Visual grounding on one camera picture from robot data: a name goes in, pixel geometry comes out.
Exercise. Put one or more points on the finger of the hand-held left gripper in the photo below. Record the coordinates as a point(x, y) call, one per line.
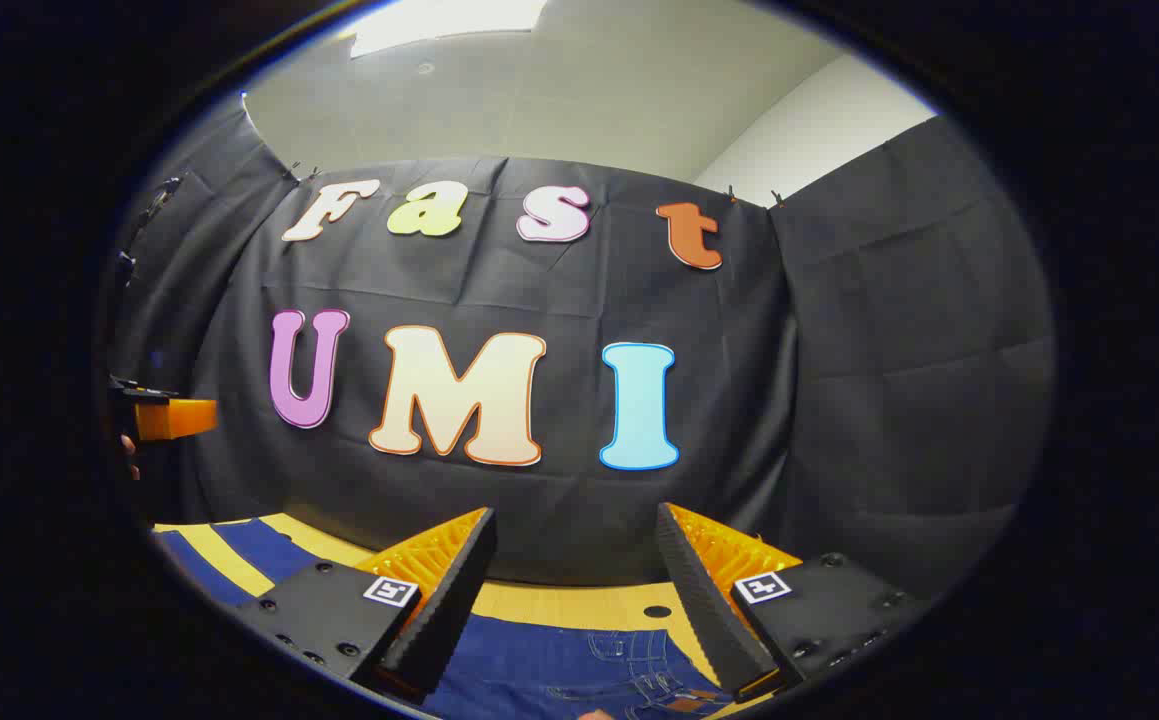
point(179, 418)

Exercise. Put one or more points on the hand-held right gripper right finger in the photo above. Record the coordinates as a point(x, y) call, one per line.
point(704, 600)

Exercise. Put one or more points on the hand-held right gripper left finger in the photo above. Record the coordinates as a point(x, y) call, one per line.
point(444, 600)

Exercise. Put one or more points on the blue jeans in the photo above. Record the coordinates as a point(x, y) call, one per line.
point(539, 670)

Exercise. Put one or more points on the black backdrop cloth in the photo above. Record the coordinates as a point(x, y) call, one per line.
point(539, 280)

